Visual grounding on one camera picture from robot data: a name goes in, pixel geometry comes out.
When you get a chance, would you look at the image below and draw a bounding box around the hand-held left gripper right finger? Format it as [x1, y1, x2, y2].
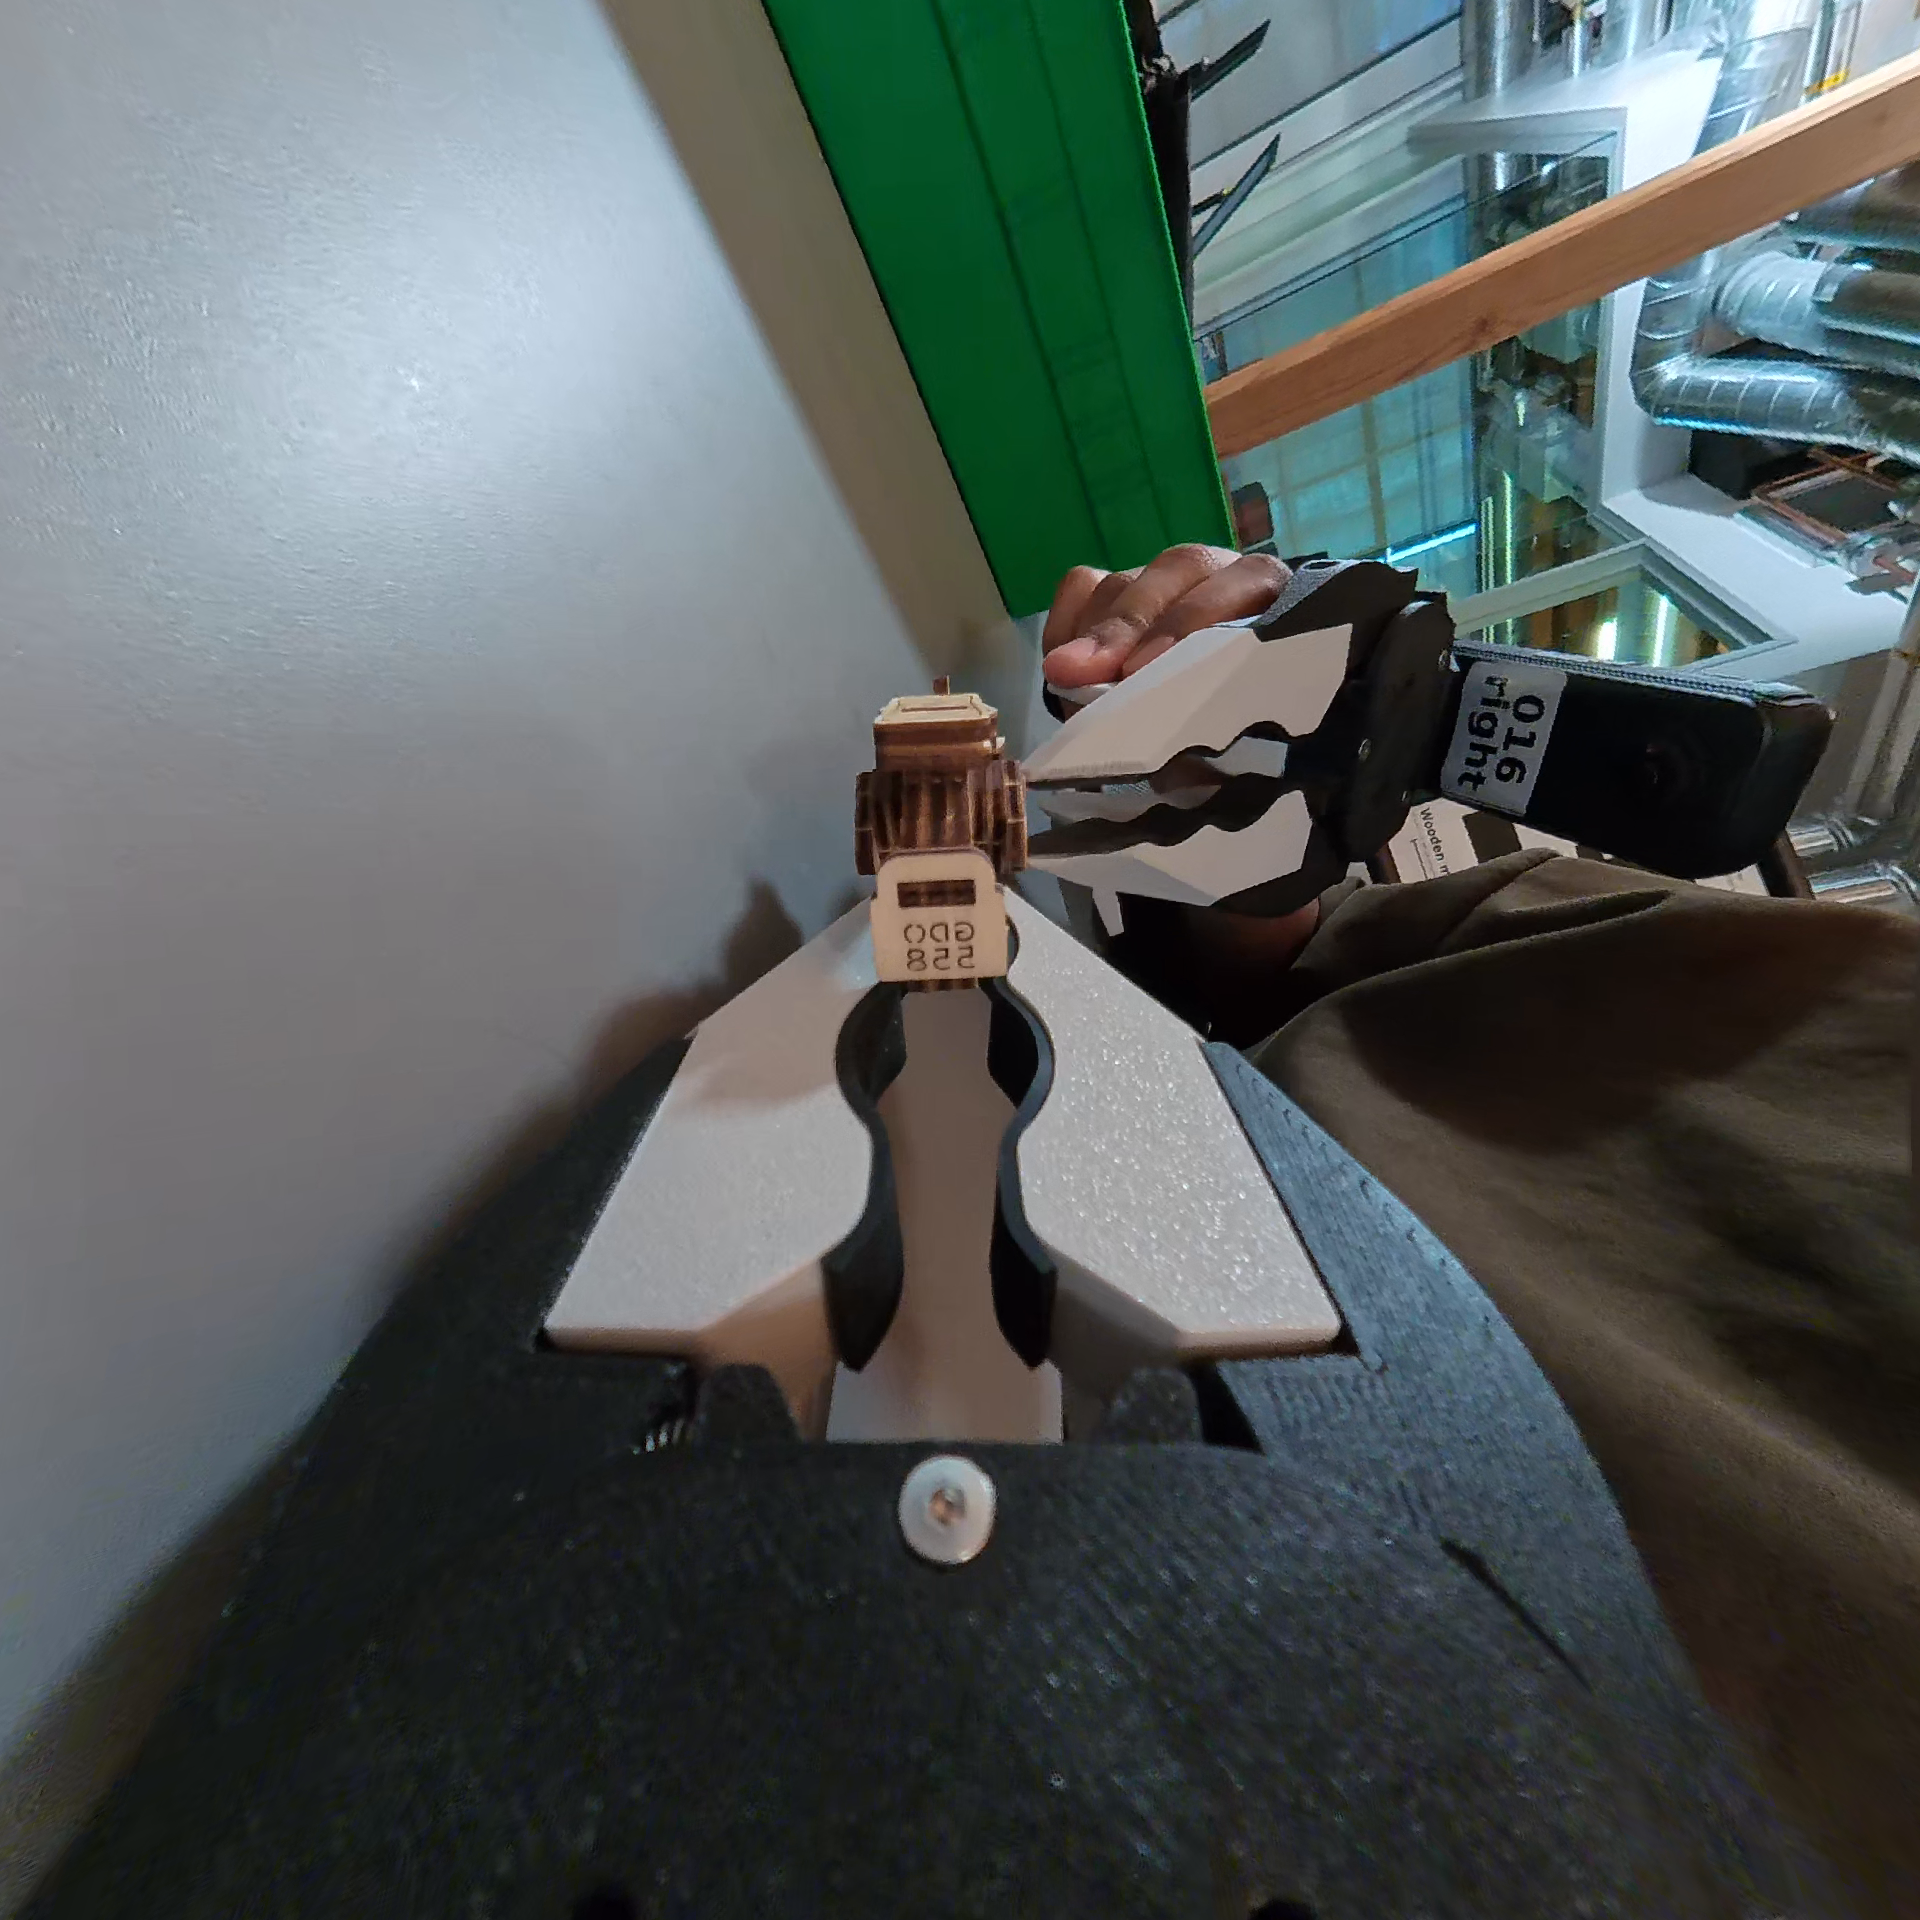
[983, 884, 1343, 1374]

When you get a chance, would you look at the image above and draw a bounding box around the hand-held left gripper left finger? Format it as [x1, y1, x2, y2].
[540, 901, 910, 1374]

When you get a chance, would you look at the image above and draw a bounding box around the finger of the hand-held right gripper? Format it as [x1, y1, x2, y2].
[1029, 615, 1355, 792]
[1029, 776, 1321, 934]

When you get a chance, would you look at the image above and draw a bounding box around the wooden puzzle model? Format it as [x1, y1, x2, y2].
[847, 675, 1039, 987]

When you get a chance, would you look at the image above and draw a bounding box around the grey desk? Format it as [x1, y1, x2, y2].
[0, 0, 1081, 1800]

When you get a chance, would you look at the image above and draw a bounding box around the person's right hand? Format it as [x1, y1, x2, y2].
[1039, 544, 1291, 724]

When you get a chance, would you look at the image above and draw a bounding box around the white printed box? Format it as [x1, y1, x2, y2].
[1387, 800, 1518, 888]

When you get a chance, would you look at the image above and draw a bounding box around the wooden handrail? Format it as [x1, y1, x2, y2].
[1206, 52, 1920, 459]

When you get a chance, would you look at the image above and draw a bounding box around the person's olive clothing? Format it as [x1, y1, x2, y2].
[1245, 848, 1920, 1920]

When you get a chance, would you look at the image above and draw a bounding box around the green plastic crate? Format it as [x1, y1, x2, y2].
[761, 0, 1240, 619]

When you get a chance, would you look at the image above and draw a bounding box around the silver ventilation duct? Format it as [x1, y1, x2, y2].
[1627, 0, 1920, 452]

